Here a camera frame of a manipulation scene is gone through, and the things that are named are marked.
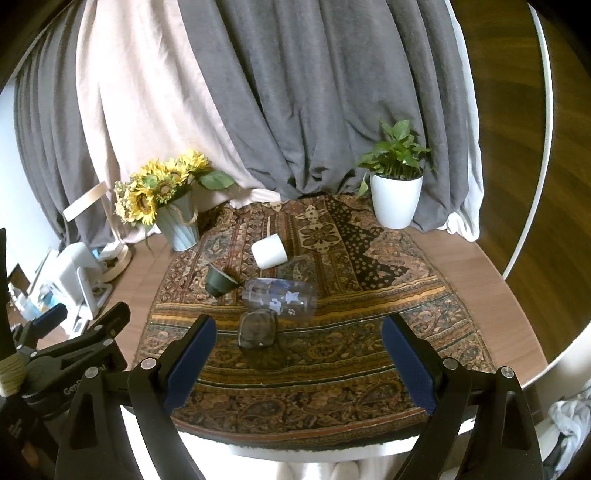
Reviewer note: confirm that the wide grey curtain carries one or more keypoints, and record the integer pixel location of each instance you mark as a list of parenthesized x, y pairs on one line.
[(314, 92)]

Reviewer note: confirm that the patterned woven table rug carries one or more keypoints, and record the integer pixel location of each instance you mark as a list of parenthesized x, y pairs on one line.
[(346, 369)]

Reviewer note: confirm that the white cup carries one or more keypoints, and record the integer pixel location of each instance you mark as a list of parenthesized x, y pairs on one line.
[(270, 251)]

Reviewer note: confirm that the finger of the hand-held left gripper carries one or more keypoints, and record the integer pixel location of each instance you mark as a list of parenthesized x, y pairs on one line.
[(108, 325), (51, 317)]

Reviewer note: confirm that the beige curtain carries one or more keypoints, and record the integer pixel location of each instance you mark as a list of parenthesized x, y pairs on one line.
[(138, 92)]

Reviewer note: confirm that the narrow grey curtain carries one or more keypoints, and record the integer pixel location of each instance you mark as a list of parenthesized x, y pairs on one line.
[(51, 138)]

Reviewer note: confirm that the dark green cup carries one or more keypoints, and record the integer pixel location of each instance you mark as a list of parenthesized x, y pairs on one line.
[(219, 281)]

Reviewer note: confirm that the white flat lamp head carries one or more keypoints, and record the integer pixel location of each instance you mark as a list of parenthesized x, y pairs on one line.
[(85, 201)]

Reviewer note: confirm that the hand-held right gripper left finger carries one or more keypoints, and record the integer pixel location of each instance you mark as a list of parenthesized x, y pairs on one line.
[(190, 364)]

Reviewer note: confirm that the white tabletop appliance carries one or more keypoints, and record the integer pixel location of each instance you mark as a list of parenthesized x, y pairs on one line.
[(74, 277)]

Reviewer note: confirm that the white plant pot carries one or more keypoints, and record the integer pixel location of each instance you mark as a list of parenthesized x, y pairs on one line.
[(396, 203)]

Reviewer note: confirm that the round white device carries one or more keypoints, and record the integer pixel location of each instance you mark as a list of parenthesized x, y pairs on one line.
[(115, 261)]

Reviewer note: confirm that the crumpled white cloth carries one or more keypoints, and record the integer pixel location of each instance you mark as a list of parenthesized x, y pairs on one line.
[(572, 420)]

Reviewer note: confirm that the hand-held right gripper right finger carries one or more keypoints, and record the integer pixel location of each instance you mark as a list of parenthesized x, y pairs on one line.
[(411, 364)]

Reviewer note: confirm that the smoky clear glass cup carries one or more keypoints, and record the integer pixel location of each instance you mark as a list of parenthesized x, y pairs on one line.
[(257, 330)]

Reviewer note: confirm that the white sheer curtain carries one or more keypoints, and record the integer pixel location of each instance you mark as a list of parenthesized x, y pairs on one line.
[(468, 184)]

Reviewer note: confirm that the sunflower bouquet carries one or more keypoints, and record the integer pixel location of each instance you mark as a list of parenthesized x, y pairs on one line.
[(152, 189)]

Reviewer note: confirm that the clear printed plastic cup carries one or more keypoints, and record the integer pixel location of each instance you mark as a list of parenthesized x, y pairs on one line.
[(281, 297)]

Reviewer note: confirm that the green leafy plant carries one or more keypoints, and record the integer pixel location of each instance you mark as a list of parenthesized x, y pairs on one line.
[(397, 152)]

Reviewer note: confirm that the white curved hoop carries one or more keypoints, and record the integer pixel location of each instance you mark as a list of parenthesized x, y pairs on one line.
[(547, 115)]

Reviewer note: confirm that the pale blue metal bucket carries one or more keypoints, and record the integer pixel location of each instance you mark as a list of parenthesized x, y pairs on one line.
[(181, 226)]

